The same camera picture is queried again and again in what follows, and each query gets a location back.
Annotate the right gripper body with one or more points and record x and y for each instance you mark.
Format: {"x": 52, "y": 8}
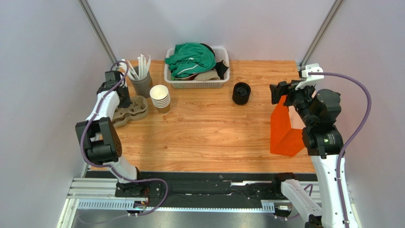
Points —
{"x": 285, "y": 96}

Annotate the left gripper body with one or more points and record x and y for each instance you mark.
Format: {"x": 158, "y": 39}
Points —
{"x": 125, "y": 101}

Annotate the orange paper bag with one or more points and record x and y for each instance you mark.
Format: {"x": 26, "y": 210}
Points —
{"x": 285, "y": 130}

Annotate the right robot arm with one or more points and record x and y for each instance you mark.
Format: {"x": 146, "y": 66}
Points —
{"x": 318, "y": 110}

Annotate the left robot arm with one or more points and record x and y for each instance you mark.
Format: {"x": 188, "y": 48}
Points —
{"x": 99, "y": 142}

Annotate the grey pulp carrier stack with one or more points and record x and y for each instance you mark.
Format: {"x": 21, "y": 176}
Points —
{"x": 137, "y": 110}

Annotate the grey straw holder cup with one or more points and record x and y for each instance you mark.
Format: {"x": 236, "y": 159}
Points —
{"x": 143, "y": 86}

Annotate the stack of paper cups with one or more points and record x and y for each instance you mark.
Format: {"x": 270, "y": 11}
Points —
{"x": 160, "y": 98}

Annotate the stack of black lids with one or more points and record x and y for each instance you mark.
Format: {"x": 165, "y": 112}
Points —
{"x": 241, "y": 93}

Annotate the black cloth in basket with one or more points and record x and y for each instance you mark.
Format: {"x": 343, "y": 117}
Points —
{"x": 221, "y": 67}

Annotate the white plastic basket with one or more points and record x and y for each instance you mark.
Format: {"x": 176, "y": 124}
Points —
{"x": 220, "y": 54}

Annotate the beige cloth in basket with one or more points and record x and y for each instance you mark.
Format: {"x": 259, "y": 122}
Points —
{"x": 207, "y": 76}

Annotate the green garment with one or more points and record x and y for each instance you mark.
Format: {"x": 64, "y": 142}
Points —
{"x": 190, "y": 58}

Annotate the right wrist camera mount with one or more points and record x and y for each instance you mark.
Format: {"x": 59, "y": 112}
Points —
{"x": 310, "y": 74}

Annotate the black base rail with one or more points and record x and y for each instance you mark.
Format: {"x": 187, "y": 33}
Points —
{"x": 183, "y": 191}

